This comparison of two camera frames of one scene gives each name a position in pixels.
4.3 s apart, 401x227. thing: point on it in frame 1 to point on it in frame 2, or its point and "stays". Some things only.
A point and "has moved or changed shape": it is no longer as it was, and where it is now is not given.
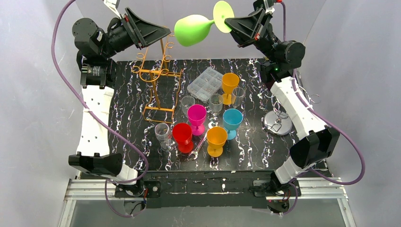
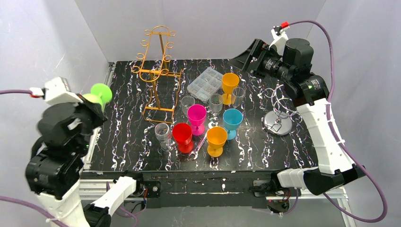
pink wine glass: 196,114 stays
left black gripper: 132,29 to 93,114
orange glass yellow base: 229,80 stays
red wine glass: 182,133 stays
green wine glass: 190,30 has moved or changed shape
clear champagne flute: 237,96 stays
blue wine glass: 232,119 stays
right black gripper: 253,28 to 257,58
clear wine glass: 163,135 stays
